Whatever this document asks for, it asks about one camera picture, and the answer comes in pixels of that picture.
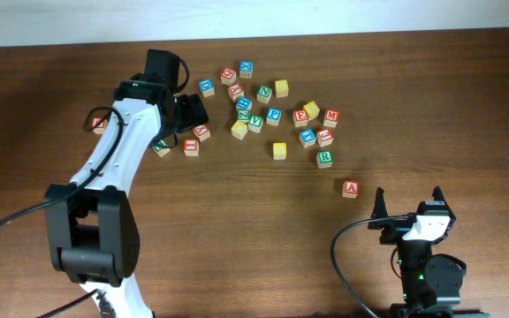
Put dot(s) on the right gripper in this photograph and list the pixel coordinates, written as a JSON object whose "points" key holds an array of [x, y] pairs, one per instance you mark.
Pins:
{"points": [[391, 231]]}

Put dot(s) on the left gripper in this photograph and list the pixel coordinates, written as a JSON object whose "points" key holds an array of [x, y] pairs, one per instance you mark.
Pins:
{"points": [[193, 111]]}

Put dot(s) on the green R block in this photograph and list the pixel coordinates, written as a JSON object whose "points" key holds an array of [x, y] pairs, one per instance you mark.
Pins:
{"points": [[324, 159]]}

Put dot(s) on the yellow S block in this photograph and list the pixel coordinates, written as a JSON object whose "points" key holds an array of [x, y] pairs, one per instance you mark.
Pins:
{"points": [[281, 88], [279, 150]]}

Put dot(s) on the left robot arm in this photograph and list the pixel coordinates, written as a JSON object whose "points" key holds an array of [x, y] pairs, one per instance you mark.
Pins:
{"points": [[93, 237]]}

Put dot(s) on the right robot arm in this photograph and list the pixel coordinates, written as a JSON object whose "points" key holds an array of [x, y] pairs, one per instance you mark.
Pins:
{"points": [[430, 282]]}

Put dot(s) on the blue D block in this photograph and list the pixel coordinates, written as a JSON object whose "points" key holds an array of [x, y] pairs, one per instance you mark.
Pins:
{"points": [[207, 87]]}

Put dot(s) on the red I block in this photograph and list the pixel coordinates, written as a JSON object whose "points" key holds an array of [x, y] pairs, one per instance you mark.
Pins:
{"points": [[191, 147]]}

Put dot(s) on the green B block centre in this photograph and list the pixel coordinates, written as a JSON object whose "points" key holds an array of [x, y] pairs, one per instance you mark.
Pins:
{"points": [[161, 148]]}

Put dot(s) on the red Y block upper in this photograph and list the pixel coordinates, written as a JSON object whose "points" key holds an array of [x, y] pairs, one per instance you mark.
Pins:
{"points": [[235, 91]]}

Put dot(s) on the green Z block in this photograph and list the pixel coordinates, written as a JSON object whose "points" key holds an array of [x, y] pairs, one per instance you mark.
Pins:
{"points": [[243, 116]]}

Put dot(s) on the red Q block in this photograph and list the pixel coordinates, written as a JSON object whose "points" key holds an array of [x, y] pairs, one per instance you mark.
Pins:
{"points": [[228, 76]]}

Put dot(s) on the yellow C block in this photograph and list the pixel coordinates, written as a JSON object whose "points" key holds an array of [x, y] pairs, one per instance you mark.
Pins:
{"points": [[239, 130]]}

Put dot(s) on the blue H block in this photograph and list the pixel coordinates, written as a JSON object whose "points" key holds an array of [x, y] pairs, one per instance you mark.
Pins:
{"points": [[244, 103]]}

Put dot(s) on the red A block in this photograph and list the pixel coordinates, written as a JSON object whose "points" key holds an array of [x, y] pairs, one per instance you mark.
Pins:
{"points": [[351, 189]]}

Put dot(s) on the green V block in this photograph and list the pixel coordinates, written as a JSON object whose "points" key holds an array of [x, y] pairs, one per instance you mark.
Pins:
{"points": [[255, 123]]}

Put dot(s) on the blue X block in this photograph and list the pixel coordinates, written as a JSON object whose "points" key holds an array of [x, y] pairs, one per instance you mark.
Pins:
{"points": [[246, 69]]}

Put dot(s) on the green N block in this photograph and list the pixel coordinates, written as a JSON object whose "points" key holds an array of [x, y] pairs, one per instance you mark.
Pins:
{"points": [[264, 94]]}

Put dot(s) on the blue P block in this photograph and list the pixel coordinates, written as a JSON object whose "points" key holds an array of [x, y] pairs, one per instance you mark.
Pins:
{"points": [[273, 116]]}

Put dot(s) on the red 6 block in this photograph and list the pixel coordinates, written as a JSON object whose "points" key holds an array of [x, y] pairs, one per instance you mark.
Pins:
{"points": [[99, 125]]}

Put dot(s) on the red 3 block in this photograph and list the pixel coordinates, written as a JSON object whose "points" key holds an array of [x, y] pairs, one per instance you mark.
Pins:
{"points": [[324, 137]]}

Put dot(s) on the red E block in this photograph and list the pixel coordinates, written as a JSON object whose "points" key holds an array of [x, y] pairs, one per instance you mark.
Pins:
{"points": [[300, 118]]}

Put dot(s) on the red M block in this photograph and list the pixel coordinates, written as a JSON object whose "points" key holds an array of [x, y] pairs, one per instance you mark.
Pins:
{"points": [[331, 118]]}

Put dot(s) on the blue T block right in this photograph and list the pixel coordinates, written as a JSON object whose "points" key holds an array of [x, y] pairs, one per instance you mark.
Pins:
{"points": [[307, 138]]}

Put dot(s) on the yellow block near E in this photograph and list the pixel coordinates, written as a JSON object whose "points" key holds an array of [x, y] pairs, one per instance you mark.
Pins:
{"points": [[312, 110]]}

